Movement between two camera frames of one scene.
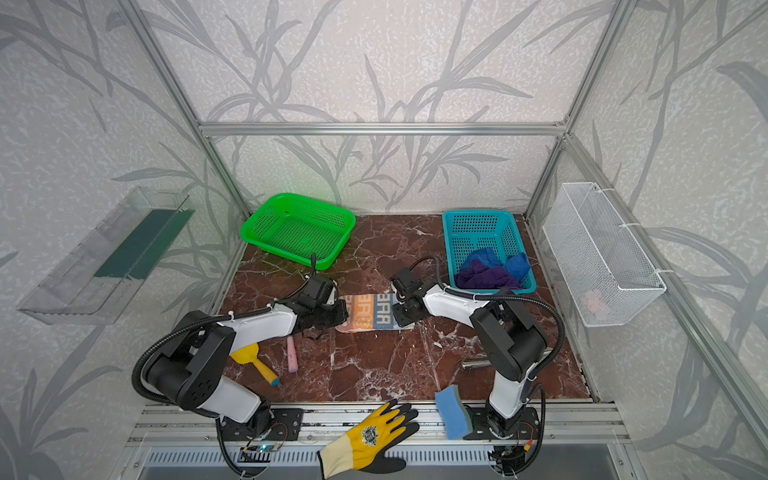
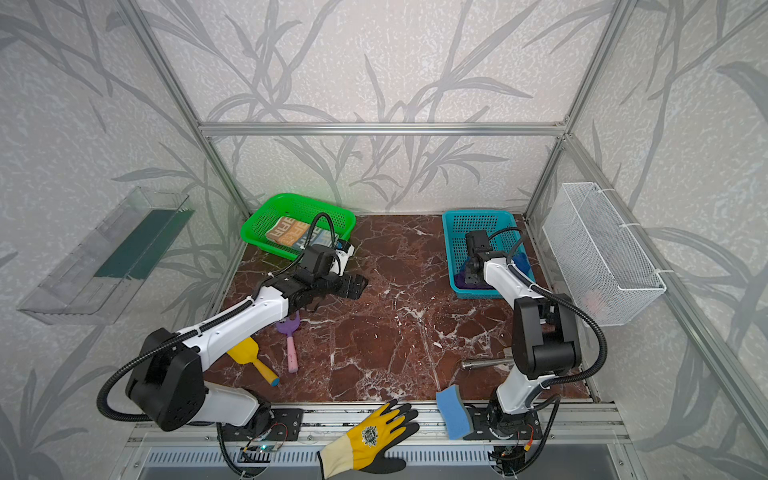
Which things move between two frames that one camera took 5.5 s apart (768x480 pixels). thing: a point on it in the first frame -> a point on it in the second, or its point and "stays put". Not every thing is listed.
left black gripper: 330,307 -> 341,286
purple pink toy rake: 291,355 stays put
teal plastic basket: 487,253 stays put
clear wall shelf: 97,281 stays put
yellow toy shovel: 248,354 stays put
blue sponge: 455,413 stays put
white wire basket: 605,271 stays put
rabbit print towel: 369,312 -> 293,233
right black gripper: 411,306 -> 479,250
